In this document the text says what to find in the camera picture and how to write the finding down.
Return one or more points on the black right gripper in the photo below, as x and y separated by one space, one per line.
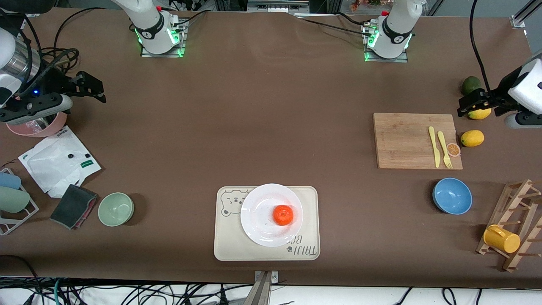
53 83

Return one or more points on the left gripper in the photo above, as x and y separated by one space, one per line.
493 98

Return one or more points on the white ceramic plate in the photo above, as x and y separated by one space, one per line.
258 220

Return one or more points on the orange toy mandarin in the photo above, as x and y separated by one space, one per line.
283 214

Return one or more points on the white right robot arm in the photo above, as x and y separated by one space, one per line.
150 25

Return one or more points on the yellow toy lemon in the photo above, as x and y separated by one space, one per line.
472 138
479 114

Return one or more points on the dark green toy lime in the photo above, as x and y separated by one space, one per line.
471 84

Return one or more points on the pink plastic bowl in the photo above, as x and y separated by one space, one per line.
55 127

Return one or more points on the toy orange slice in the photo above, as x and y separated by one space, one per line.
454 150

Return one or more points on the yellow plastic fork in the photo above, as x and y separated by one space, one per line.
443 148

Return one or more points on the yellow plastic knife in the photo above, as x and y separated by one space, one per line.
434 146

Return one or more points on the white plastic bag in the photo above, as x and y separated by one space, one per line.
51 165

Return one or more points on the bamboo cutting board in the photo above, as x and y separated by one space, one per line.
402 144

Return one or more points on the blue plastic bowl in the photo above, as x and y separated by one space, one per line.
452 195

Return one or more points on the wooden peg drying rack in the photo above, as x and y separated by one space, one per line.
523 199

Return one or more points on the dark grey folded cloth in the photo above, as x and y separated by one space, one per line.
72 207

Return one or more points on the light blue cup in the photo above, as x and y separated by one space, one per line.
8 181

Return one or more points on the pale green bowl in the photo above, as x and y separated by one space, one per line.
116 209

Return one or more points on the pale green cup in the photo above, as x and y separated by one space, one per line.
12 200

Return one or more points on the yellow plastic mug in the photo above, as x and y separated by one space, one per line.
501 239

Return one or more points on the beige bear print tray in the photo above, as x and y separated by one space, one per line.
228 245

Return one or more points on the aluminium frame post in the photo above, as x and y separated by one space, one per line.
525 10

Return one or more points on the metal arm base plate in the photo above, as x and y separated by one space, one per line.
183 42
368 57

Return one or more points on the aluminium frame rail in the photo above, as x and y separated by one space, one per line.
277 6

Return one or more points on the metal table bracket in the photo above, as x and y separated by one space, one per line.
263 288

